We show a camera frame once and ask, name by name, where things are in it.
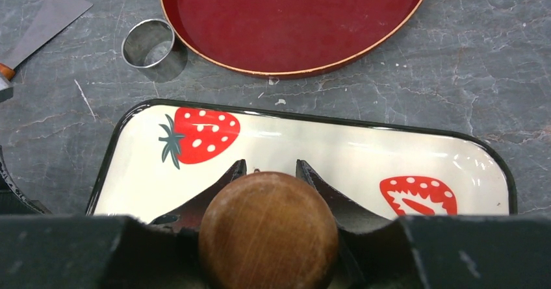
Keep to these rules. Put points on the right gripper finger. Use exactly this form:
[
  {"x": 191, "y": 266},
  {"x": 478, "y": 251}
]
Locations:
[
  {"x": 436, "y": 251},
  {"x": 47, "y": 251}
]

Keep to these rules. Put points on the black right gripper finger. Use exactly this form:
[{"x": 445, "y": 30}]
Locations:
[{"x": 13, "y": 200}]

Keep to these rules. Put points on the white strawberry print tray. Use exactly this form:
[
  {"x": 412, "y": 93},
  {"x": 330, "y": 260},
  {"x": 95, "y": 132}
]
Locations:
[{"x": 164, "y": 152}]

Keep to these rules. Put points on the wooden rolling pin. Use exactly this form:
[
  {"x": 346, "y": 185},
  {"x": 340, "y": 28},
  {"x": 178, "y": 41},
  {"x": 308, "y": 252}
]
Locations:
[{"x": 268, "y": 230}]

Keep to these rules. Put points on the round red lacquer tray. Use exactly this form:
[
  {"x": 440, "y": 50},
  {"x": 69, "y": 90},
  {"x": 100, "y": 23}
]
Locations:
[{"x": 285, "y": 38}]

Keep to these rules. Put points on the wooden handled metal scraper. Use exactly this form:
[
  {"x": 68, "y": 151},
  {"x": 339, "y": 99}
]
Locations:
[{"x": 52, "y": 18}]

